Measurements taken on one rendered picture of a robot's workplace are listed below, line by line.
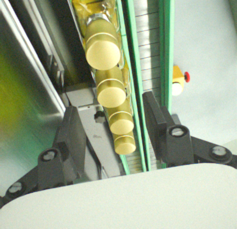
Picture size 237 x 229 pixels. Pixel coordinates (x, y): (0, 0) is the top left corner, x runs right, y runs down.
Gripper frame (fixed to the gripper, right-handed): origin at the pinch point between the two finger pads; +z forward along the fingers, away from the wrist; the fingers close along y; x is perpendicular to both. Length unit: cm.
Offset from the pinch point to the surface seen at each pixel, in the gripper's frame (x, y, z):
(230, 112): -54, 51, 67
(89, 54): 2.8, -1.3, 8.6
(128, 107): -7.3, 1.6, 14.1
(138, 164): -67, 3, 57
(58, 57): -8, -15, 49
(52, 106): -10.3, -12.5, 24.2
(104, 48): 3.1, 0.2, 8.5
